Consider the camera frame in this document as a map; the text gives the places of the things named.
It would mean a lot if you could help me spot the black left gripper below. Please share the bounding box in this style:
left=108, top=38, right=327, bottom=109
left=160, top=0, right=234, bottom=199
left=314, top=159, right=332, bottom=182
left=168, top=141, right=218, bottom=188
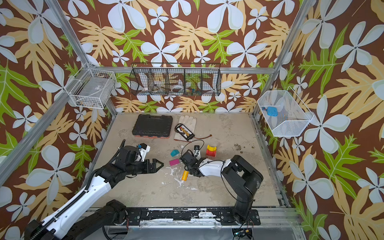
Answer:
left=126, top=158, right=165, bottom=176

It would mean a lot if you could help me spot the orange cylinder wood block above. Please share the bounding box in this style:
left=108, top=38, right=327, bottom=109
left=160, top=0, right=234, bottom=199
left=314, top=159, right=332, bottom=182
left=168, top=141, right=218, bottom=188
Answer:
left=182, top=171, right=189, bottom=181

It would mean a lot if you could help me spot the red arch wood block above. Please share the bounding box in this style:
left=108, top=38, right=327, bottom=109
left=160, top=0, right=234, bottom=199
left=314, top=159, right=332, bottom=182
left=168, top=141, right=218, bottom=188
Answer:
left=206, top=150, right=217, bottom=157

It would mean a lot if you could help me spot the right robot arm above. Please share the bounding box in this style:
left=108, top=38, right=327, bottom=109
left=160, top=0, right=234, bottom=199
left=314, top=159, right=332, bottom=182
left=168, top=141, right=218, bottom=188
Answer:
left=181, top=150, right=264, bottom=224

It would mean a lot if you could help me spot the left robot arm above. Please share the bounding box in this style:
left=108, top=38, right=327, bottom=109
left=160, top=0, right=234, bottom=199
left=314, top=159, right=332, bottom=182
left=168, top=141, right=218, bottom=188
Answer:
left=25, top=144, right=164, bottom=240

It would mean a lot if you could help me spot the magenta wood block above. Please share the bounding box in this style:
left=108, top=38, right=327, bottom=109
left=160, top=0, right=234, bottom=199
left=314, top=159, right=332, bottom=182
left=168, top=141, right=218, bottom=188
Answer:
left=169, top=159, right=180, bottom=167

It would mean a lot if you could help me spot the teal wood block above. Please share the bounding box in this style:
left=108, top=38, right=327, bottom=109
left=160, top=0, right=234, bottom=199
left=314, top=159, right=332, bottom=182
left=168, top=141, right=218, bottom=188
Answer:
left=171, top=150, right=180, bottom=157

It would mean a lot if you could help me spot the white work glove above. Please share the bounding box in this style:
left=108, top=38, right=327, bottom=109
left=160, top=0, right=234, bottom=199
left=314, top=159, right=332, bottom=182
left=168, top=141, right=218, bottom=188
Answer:
left=174, top=115, right=197, bottom=142

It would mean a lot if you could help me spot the black plastic tool case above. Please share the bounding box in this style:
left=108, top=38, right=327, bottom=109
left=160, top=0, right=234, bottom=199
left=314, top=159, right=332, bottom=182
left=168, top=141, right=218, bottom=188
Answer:
left=132, top=115, right=173, bottom=138

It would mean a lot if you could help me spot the white tape roll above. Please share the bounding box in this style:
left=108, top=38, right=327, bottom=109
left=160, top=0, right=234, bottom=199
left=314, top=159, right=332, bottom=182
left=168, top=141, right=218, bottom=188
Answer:
left=171, top=85, right=184, bottom=93

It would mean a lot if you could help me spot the blue object in basket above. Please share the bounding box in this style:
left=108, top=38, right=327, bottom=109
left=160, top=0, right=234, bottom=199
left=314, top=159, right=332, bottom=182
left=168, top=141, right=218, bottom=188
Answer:
left=262, top=107, right=279, bottom=117

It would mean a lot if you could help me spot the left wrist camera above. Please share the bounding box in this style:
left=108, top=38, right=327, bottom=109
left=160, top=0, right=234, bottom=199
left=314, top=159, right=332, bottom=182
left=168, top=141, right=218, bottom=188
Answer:
left=136, top=143, right=151, bottom=162

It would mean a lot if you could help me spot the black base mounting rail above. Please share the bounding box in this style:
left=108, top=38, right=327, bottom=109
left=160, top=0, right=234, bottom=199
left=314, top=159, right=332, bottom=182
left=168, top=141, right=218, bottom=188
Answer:
left=126, top=207, right=261, bottom=226

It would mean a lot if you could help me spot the aluminium frame post left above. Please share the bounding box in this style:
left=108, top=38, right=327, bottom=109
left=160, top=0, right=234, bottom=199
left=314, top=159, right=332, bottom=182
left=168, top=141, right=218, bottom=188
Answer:
left=46, top=1, right=117, bottom=117

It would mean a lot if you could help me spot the aluminium frame post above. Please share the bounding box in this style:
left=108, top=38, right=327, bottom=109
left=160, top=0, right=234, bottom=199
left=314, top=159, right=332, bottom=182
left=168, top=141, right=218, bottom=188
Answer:
left=251, top=0, right=316, bottom=116
left=46, top=1, right=117, bottom=117

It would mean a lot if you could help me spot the black wire basket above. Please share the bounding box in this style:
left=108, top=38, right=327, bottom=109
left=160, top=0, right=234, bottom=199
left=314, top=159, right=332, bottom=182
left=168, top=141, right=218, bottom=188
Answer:
left=128, top=63, right=222, bottom=96

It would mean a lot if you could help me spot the aluminium frame rail right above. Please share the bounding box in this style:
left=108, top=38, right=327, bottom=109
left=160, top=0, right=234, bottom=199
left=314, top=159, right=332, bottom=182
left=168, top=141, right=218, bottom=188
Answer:
left=250, top=114, right=291, bottom=208

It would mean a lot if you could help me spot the aluminium frame rail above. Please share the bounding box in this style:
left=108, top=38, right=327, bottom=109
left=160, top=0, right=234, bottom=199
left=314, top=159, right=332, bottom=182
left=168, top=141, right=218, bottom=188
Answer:
left=1, top=94, right=70, bottom=187
left=250, top=114, right=291, bottom=208

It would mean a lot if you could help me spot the white wire basket left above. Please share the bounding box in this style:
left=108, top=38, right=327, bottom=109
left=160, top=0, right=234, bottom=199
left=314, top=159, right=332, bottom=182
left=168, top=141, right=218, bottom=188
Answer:
left=66, top=64, right=117, bottom=109

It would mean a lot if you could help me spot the white wire basket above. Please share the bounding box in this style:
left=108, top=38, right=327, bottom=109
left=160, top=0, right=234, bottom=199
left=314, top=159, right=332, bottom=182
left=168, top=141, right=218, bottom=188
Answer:
left=66, top=64, right=117, bottom=109
left=258, top=87, right=315, bottom=138

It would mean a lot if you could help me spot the white wire basket right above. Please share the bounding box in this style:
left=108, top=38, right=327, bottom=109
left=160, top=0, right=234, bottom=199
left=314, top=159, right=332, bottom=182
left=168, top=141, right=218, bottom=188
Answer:
left=258, top=87, right=315, bottom=138

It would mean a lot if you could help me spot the aluminium frame rail left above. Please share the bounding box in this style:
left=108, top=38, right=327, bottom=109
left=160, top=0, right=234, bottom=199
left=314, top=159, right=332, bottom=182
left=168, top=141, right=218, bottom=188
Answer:
left=1, top=94, right=70, bottom=187

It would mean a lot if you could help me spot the aluminium frame post right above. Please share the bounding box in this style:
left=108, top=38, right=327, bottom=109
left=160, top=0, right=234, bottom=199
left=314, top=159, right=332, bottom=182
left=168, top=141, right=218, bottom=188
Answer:
left=251, top=0, right=316, bottom=116

